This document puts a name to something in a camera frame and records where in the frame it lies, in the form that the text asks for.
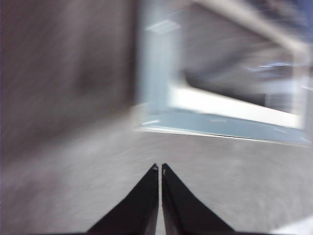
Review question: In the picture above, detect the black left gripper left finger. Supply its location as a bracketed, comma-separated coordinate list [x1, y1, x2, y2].
[86, 163, 160, 235]

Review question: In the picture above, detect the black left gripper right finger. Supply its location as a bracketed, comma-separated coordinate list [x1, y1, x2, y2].
[160, 163, 236, 235]

